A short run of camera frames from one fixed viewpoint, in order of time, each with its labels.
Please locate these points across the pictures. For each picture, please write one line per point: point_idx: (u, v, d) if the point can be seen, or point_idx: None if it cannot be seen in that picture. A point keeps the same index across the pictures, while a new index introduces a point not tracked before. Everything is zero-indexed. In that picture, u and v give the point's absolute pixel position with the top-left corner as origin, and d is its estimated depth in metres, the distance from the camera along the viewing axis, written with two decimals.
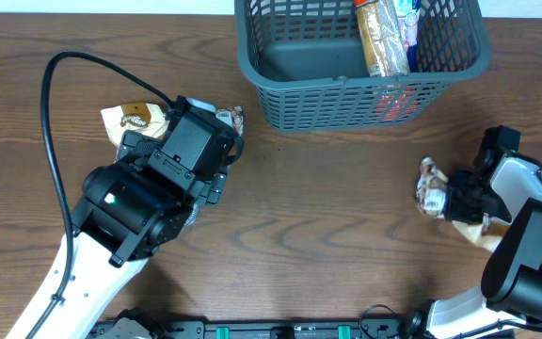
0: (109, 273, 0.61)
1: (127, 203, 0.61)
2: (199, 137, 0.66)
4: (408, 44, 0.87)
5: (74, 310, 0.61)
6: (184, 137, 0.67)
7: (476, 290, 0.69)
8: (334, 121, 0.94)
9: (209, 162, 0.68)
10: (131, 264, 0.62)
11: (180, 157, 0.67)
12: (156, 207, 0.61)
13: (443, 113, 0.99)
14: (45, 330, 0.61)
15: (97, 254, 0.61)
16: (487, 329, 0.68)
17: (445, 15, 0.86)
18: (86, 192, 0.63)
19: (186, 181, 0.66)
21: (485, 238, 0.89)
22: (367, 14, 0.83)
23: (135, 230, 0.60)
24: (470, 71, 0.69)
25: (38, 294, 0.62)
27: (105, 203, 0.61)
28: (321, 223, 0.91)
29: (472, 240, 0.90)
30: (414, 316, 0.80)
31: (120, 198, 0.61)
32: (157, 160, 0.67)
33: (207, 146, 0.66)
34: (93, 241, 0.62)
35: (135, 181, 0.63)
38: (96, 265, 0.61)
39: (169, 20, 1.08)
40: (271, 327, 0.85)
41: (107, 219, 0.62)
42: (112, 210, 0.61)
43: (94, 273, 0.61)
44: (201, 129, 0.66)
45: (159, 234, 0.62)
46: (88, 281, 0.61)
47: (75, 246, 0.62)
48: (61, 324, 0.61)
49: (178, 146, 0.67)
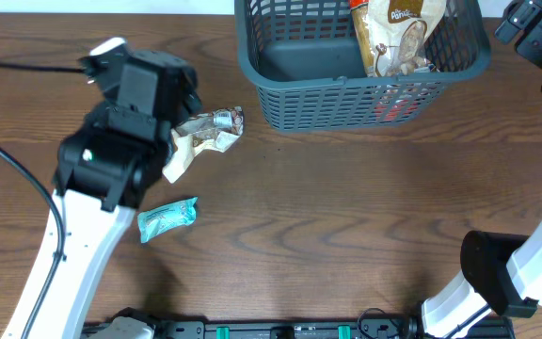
0: (104, 221, 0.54)
1: (105, 159, 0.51)
2: (143, 79, 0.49)
4: (430, 66, 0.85)
5: (78, 265, 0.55)
6: (129, 81, 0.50)
7: (459, 278, 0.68)
8: (334, 121, 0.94)
9: (169, 104, 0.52)
10: (124, 211, 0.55)
11: (136, 107, 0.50)
12: (136, 154, 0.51)
13: (442, 113, 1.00)
14: (49, 300, 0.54)
15: (87, 205, 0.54)
16: (483, 312, 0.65)
17: (444, 37, 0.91)
18: (57, 156, 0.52)
19: (151, 127, 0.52)
21: (404, 46, 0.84)
22: (374, 56, 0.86)
23: (119, 185, 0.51)
24: (470, 71, 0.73)
25: (32, 272, 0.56)
27: (83, 163, 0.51)
28: (321, 223, 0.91)
29: (391, 65, 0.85)
30: (410, 323, 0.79)
31: (100, 154, 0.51)
32: (114, 114, 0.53)
33: (158, 91, 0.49)
34: (79, 197, 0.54)
35: (102, 138, 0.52)
38: (87, 214, 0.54)
39: (169, 20, 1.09)
40: (270, 327, 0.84)
41: (86, 178, 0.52)
42: (90, 169, 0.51)
43: (89, 223, 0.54)
44: (142, 72, 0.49)
45: (143, 180, 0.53)
46: (86, 231, 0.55)
47: (61, 205, 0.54)
48: (68, 282, 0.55)
49: (125, 93, 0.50)
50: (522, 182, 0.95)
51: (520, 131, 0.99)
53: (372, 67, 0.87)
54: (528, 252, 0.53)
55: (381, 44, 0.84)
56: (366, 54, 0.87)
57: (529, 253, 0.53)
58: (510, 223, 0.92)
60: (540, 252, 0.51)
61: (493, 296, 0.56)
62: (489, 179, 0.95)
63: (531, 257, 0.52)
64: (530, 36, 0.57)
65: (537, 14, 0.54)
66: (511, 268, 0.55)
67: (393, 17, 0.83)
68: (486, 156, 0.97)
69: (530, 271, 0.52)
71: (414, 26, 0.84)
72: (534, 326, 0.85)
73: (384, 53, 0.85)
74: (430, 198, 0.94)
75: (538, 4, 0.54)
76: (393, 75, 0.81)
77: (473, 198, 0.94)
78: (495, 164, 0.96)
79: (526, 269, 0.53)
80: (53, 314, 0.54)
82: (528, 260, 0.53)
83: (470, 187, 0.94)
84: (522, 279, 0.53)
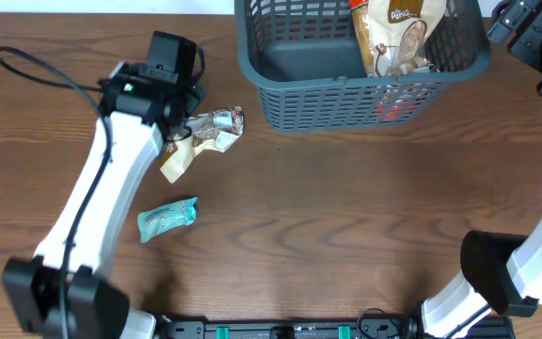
0: (143, 133, 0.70)
1: (139, 93, 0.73)
2: (170, 44, 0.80)
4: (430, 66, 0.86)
5: (121, 168, 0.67)
6: (157, 49, 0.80)
7: (458, 278, 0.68)
8: (334, 121, 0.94)
9: (185, 64, 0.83)
10: (155, 133, 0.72)
11: (163, 65, 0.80)
12: (166, 95, 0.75)
13: (442, 113, 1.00)
14: (100, 192, 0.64)
15: (130, 122, 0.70)
16: (482, 312, 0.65)
17: (444, 37, 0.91)
18: (104, 93, 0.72)
19: (174, 77, 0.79)
21: (404, 46, 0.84)
22: (374, 56, 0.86)
23: (147, 115, 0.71)
24: (470, 71, 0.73)
25: (81, 177, 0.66)
27: (124, 93, 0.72)
28: (321, 223, 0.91)
29: (391, 65, 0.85)
30: (410, 323, 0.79)
31: (136, 89, 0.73)
32: (144, 69, 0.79)
33: (179, 50, 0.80)
34: (122, 118, 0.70)
35: (136, 81, 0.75)
38: (130, 128, 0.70)
39: (169, 20, 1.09)
40: (270, 327, 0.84)
41: (121, 106, 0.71)
42: (130, 96, 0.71)
43: (132, 135, 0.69)
44: (168, 40, 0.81)
45: (169, 114, 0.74)
46: (128, 141, 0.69)
47: (109, 124, 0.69)
48: (114, 181, 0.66)
49: (157, 57, 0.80)
50: (523, 182, 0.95)
51: (520, 131, 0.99)
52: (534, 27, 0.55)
53: (372, 67, 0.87)
54: (528, 250, 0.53)
55: (381, 44, 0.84)
56: (367, 54, 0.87)
57: (529, 252, 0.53)
58: (510, 224, 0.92)
60: (540, 251, 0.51)
61: (495, 293, 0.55)
62: (489, 179, 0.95)
63: (531, 256, 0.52)
64: (522, 36, 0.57)
65: (529, 15, 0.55)
66: (511, 268, 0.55)
67: (393, 17, 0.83)
68: (486, 156, 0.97)
69: (530, 270, 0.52)
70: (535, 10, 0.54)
71: (414, 26, 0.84)
72: (534, 326, 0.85)
73: (384, 53, 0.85)
74: (430, 198, 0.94)
75: (529, 6, 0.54)
76: (393, 75, 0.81)
77: (473, 198, 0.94)
78: (495, 163, 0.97)
79: (526, 268, 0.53)
80: (102, 208, 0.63)
82: (527, 259, 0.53)
83: (470, 187, 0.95)
84: (522, 277, 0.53)
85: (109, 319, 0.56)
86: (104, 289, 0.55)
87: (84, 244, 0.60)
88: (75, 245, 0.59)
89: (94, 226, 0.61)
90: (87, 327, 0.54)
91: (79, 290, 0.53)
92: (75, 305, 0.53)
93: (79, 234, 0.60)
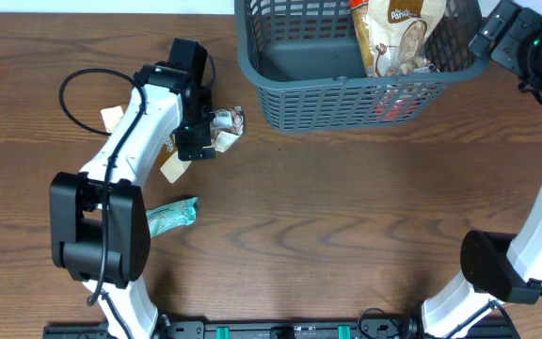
0: (171, 95, 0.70)
1: (168, 73, 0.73)
2: (187, 46, 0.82)
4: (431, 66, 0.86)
5: (155, 118, 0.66)
6: (176, 53, 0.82)
7: (458, 278, 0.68)
8: (334, 121, 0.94)
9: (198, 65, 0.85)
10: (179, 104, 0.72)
11: (182, 63, 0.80)
12: (189, 75, 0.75)
13: (442, 113, 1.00)
14: (136, 132, 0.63)
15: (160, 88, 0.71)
16: (482, 311, 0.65)
17: (444, 37, 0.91)
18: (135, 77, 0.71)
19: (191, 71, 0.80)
21: (404, 46, 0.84)
22: (374, 56, 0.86)
23: (175, 87, 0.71)
24: (470, 71, 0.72)
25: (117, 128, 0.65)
27: (155, 72, 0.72)
28: (321, 223, 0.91)
29: (391, 65, 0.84)
30: (410, 324, 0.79)
31: (166, 72, 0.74)
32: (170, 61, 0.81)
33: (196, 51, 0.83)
34: (154, 86, 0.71)
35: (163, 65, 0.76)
38: (162, 91, 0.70)
39: (170, 20, 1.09)
40: (270, 327, 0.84)
41: (151, 82, 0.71)
42: (161, 74, 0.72)
43: (163, 94, 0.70)
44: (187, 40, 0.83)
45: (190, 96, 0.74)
46: (160, 99, 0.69)
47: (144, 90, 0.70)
48: (148, 126, 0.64)
49: (176, 56, 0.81)
50: (523, 182, 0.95)
51: (520, 131, 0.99)
52: (511, 35, 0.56)
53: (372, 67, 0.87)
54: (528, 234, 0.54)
55: (381, 44, 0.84)
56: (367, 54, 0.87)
57: (527, 236, 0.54)
58: (510, 224, 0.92)
60: (536, 233, 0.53)
61: (496, 284, 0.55)
62: (489, 179, 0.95)
63: (528, 241, 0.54)
64: (501, 42, 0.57)
65: (504, 25, 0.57)
66: (512, 257, 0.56)
67: (393, 17, 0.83)
68: (486, 155, 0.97)
69: (530, 251, 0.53)
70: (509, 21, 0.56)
71: (414, 26, 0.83)
72: (535, 326, 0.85)
73: (385, 53, 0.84)
74: (429, 198, 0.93)
75: (503, 17, 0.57)
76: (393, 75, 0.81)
77: (473, 197, 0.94)
78: (495, 163, 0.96)
79: (526, 251, 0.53)
80: (138, 143, 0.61)
82: (527, 243, 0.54)
83: (470, 187, 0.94)
84: (524, 261, 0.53)
85: (137, 234, 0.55)
86: (139, 203, 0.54)
87: (124, 166, 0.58)
88: (116, 166, 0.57)
89: (131, 155, 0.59)
90: (121, 239, 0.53)
91: (120, 199, 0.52)
92: (117, 215, 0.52)
93: (119, 161, 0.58)
